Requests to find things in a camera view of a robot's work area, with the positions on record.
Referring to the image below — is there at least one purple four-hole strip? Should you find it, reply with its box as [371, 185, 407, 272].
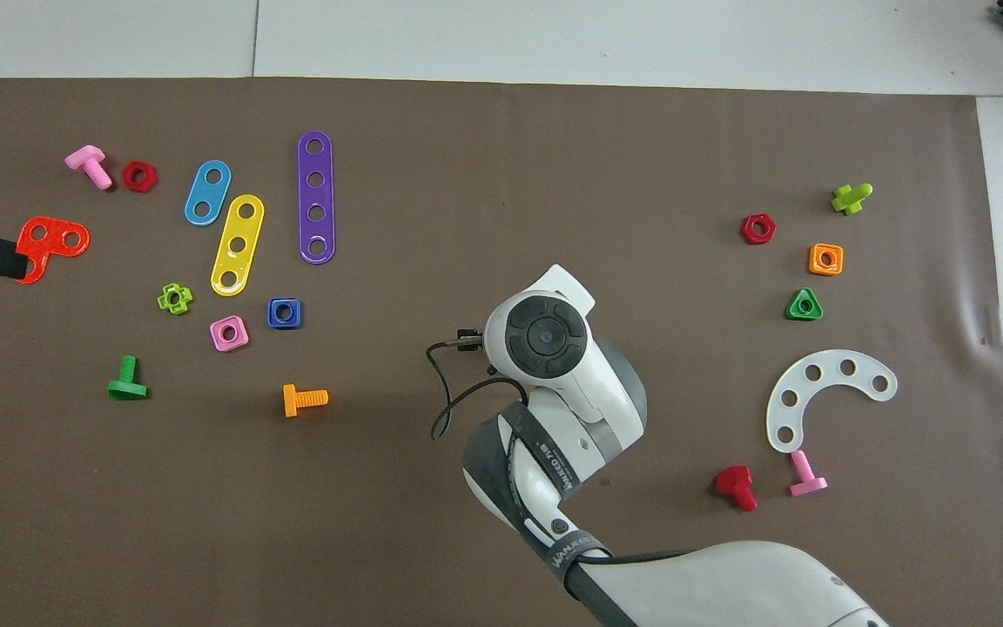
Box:
[297, 131, 337, 266]

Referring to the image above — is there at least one pink plastic screw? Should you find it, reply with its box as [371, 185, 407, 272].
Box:
[64, 145, 114, 191]
[789, 449, 828, 498]

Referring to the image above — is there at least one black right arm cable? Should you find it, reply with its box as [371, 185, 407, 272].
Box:
[427, 329, 520, 441]

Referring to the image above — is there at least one white curved five-hole plate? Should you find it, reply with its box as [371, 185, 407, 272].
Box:
[765, 349, 899, 454]

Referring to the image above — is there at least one yellow three-hole strip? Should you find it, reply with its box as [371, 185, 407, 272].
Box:
[210, 193, 266, 298]

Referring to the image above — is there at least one pink square nut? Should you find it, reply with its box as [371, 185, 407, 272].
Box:
[210, 315, 251, 353]

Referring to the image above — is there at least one orange square nut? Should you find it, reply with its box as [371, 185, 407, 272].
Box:
[808, 243, 845, 277]

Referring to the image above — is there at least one dark green triangle nut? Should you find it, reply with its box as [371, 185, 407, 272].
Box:
[785, 287, 825, 321]

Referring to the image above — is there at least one orange heart-shaped plate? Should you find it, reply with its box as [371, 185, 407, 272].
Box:
[14, 216, 91, 286]

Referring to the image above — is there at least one orange plastic screw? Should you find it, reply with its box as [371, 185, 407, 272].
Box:
[282, 383, 329, 418]

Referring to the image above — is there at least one brown paper mat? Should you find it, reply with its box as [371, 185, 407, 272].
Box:
[0, 77, 1003, 627]

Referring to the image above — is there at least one lime green plastic screw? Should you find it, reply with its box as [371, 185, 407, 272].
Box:
[831, 183, 874, 216]

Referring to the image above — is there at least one blue two-hole strip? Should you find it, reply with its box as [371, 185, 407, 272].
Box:
[184, 159, 232, 227]

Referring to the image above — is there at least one red plastic screw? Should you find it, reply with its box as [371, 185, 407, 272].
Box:
[715, 465, 758, 512]

